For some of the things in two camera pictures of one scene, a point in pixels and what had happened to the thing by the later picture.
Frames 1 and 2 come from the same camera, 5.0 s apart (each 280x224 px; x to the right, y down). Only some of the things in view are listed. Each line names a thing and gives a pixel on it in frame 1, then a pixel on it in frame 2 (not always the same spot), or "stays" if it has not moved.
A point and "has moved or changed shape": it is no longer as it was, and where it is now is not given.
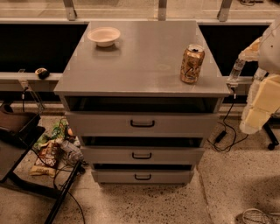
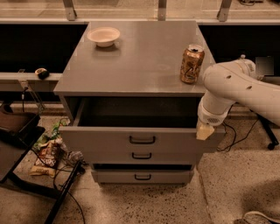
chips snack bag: x=47 y=157 stays
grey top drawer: x=185 y=124 has moved or changed shape
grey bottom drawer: x=142 y=176 stays
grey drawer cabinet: x=144 y=94 stays
